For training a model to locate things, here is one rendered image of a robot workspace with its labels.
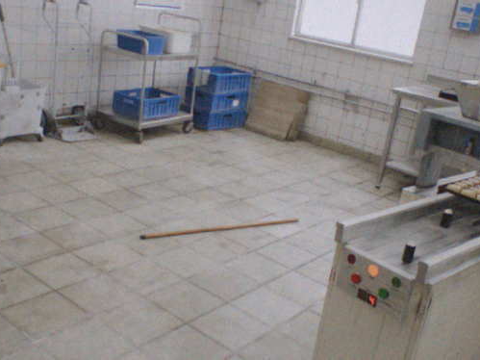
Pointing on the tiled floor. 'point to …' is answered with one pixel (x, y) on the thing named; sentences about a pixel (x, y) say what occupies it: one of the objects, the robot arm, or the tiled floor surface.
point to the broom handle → (217, 228)
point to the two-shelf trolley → (144, 83)
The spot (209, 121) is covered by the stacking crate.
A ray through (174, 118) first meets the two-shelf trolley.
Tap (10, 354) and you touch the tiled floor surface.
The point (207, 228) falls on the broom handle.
